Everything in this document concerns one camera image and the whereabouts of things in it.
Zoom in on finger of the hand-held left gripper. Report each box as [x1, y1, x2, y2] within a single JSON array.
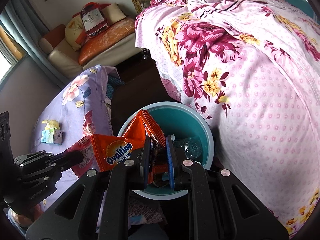
[[14, 150, 84, 172]]

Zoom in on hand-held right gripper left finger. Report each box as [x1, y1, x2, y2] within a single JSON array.
[[25, 136, 153, 240]]

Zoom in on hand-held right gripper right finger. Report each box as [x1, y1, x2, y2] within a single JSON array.
[[165, 135, 290, 240]]

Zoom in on pink and white snack packet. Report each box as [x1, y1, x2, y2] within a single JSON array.
[[64, 112, 102, 179]]

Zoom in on clear plastic bottle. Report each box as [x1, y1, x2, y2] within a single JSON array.
[[172, 137, 203, 161]]

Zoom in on orange drink sachet strip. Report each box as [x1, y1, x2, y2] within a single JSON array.
[[91, 109, 167, 188]]

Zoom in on blue plastic trash bin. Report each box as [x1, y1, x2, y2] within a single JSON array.
[[117, 102, 214, 200]]

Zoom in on person's left hand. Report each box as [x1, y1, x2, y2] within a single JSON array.
[[7, 204, 40, 228]]

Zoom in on small drink carton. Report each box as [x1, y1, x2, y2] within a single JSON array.
[[41, 129, 63, 146]]

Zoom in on purple floral cloth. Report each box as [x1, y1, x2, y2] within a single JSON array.
[[7, 65, 120, 218]]

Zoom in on pink bed skirt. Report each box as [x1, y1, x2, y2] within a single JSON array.
[[155, 60, 186, 101]]

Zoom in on teal checkered cloth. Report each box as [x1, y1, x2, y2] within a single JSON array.
[[107, 76, 124, 98]]

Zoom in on cream sofa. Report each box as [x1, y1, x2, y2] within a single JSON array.
[[39, 2, 143, 79]]

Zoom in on pink floral bed sheet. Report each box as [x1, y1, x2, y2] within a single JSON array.
[[135, 0, 320, 235]]

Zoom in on grey blue curtain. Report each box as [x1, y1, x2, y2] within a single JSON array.
[[0, 0, 66, 87]]

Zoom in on orange seat cushion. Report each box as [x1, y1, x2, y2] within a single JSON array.
[[78, 17, 137, 65]]

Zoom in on yellow pillow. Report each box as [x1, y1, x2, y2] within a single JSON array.
[[65, 17, 87, 50]]

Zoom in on red gift bag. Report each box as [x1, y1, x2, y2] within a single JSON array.
[[80, 2, 110, 38]]

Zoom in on cream pillow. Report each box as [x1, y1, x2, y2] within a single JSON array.
[[102, 2, 127, 23]]

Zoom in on white striped quilt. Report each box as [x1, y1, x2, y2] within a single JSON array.
[[187, 0, 250, 20]]

